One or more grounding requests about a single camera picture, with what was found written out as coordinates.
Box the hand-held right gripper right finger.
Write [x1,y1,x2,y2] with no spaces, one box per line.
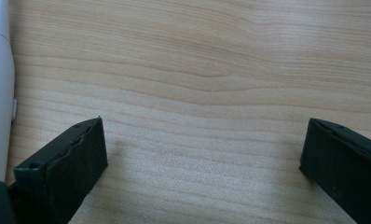
[298,118,371,224]

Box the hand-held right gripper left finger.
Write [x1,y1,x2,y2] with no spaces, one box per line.
[13,116,109,224]

